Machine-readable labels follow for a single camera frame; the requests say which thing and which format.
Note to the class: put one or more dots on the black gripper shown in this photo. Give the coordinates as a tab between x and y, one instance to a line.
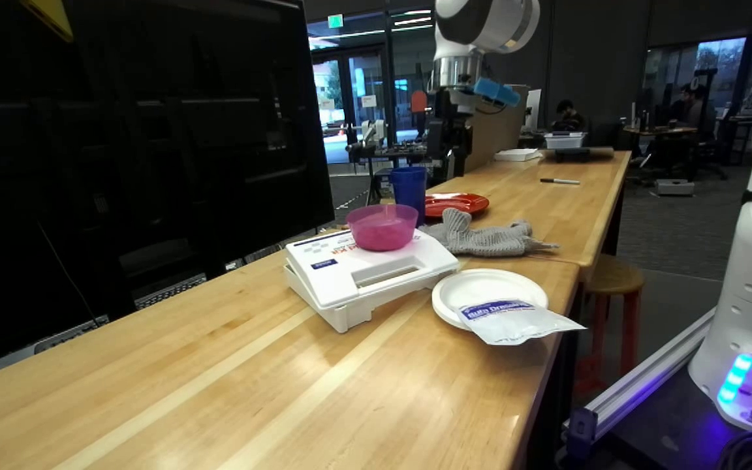
448	112

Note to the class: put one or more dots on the grey knitted cloth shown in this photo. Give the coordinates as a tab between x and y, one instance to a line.
483	237

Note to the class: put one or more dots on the red plate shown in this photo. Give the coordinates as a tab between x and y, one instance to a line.
464	206

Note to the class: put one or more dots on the large cardboard box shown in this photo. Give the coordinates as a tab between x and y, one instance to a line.
498	133

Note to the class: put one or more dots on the blue plastic cup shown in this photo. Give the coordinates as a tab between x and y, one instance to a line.
409	186

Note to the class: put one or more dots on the white paper stack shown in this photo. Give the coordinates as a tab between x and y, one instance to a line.
518	154

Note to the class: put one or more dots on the pink plastic bowl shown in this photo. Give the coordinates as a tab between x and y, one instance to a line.
381	227

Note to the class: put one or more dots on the black marker pen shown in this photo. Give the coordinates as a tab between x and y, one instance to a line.
559	180

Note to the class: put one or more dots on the black tray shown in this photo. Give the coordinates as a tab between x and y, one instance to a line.
581	152

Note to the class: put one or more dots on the white paper plate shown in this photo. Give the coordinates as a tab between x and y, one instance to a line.
471	288

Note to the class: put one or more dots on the white kitchen scale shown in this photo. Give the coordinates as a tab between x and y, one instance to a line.
354	276

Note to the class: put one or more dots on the clear packet with blue label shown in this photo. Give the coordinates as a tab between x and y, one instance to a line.
516	322

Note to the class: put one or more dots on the green exit sign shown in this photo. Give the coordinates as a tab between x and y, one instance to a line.
336	22

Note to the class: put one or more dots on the wooden stool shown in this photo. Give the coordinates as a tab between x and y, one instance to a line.
611	276

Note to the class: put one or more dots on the large black monitor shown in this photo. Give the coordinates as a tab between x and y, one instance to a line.
132	131

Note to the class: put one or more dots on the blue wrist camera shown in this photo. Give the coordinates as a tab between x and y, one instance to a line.
495	91

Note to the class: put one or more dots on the aluminium rail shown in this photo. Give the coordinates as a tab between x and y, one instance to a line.
639	386

